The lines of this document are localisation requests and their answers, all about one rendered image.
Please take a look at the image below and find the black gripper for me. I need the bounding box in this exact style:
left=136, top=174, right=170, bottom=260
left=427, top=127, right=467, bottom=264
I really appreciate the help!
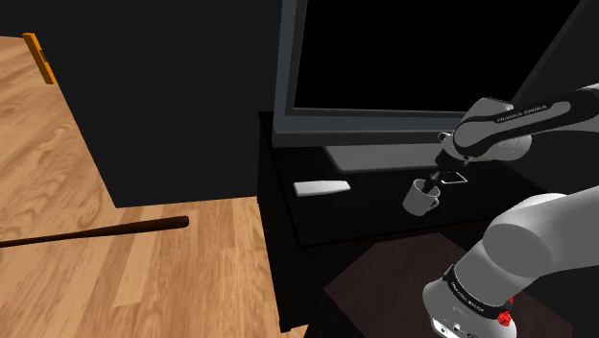
left=422, top=150, right=469, bottom=194

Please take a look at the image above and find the grey mug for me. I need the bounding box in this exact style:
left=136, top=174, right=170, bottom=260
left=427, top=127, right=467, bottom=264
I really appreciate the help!
left=402, top=178, right=443, bottom=217

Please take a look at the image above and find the black phone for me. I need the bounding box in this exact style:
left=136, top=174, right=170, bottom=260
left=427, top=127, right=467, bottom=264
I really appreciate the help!
left=439, top=171, right=469, bottom=185

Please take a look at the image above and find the grey flat screen television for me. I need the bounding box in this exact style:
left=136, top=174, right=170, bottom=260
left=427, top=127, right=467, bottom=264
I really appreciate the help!
left=272, top=0, right=599, bottom=175

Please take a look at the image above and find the black television cabinet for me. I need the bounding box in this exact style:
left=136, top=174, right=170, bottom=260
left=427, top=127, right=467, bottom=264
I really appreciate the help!
left=255, top=110, right=550, bottom=334

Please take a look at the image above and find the white remote control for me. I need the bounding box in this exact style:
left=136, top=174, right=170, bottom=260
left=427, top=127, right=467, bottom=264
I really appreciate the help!
left=292, top=179, right=352, bottom=198

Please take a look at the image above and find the dark brown robot stand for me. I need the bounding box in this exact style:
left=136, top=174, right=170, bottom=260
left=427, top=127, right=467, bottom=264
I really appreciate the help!
left=304, top=231, right=575, bottom=338

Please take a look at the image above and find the dark brown baseball bat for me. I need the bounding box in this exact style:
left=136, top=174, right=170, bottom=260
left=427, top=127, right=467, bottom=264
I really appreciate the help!
left=0, top=215, right=191, bottom=250

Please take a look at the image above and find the orange flat bar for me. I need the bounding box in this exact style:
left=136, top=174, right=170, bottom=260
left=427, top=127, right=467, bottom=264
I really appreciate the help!
left=21, top=32, right=59, bottom=86

